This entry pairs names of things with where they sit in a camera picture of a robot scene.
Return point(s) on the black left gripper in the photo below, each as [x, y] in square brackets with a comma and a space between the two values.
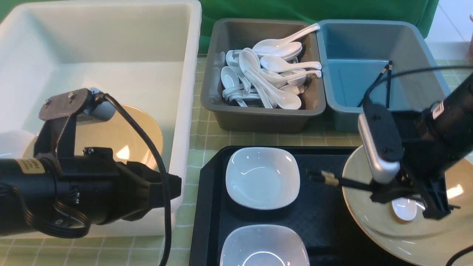
[95, 189]

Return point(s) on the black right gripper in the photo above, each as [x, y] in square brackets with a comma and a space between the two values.
[431, 146]

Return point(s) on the white soup spoon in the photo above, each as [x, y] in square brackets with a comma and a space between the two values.
[405, 209]

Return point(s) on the white square dish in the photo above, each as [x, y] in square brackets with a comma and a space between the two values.
[262, 178]
[264, 245]

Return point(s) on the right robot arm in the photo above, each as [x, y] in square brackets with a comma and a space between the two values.
[459, 100]

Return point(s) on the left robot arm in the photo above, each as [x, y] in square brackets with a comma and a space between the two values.
[26, 202]

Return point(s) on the tan bowl in tub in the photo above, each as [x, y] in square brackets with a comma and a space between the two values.
[118, 135]

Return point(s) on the white dish in tub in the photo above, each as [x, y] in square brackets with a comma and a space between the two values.
[13, 144]

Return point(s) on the green checkered tablecloth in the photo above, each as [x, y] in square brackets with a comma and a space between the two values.
[206, 139]

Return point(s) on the black serving tray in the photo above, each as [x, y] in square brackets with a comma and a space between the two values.
[319, 215]

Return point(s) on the blue plastic bin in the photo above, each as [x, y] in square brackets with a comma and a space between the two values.
[353, 54]

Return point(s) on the large white plastic tub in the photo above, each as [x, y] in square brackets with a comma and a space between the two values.
[140, 53]

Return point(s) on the white spoon front large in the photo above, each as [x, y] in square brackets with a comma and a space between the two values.
[250, 67]

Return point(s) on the green backdrop cloth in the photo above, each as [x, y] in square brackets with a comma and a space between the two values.
[417, 12]

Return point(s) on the white spoon left small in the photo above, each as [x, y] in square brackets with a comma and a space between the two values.
[231, 83]

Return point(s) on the white spoon middle right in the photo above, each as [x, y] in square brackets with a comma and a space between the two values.
[277, 64]

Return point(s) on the white spoon on bin rim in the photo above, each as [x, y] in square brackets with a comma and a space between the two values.
[283, 47]

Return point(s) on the grey plastic bin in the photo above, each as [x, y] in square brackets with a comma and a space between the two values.
[238, 33]

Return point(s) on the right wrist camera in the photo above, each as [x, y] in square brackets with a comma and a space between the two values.
[381, 140]

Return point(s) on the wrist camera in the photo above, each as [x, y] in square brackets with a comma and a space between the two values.
[381, 140]
[84, 103]

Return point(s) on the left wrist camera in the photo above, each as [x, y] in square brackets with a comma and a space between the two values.
[84, 103]

